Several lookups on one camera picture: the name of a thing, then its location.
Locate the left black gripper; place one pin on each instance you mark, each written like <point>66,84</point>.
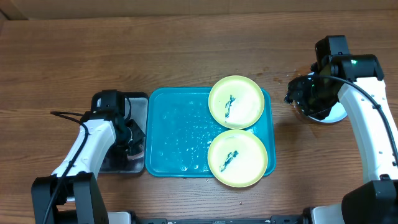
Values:
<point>138,136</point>

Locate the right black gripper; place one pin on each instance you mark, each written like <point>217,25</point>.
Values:
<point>298,92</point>

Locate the light blue plate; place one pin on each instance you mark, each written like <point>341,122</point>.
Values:
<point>337,112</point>

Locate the yellow-green plate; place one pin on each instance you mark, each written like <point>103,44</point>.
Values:
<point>237,158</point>
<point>236,102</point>

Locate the pink green scrub sponge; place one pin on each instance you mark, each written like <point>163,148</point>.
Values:
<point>137,156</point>

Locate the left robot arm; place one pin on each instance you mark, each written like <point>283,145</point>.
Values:
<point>111,140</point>

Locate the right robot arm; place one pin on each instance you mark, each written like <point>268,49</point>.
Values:
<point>357,83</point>

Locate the black water basin tray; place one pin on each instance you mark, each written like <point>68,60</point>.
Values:
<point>136,107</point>

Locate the teal plastic tray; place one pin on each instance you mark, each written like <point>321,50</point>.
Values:
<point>180,129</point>

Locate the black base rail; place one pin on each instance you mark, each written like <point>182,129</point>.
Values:
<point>202,220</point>

